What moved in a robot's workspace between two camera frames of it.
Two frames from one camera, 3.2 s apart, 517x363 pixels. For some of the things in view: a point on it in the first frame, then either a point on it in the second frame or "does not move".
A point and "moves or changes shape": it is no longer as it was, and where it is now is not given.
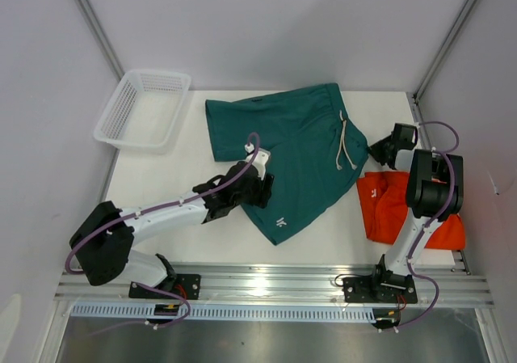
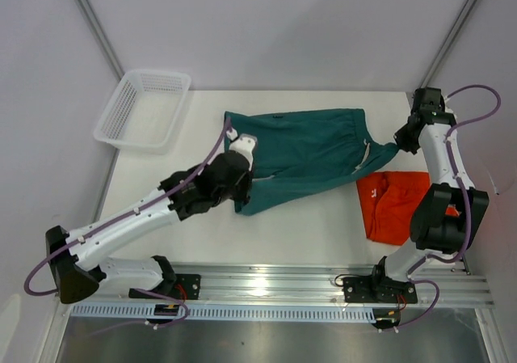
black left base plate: [185, 285] does not move
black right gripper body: [380, 149] -> [406, 139]
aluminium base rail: [439, 285] does not move
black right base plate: [383, 289] does not move
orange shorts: [384, 202] does not move
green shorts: [315, 152] moves or changes shape
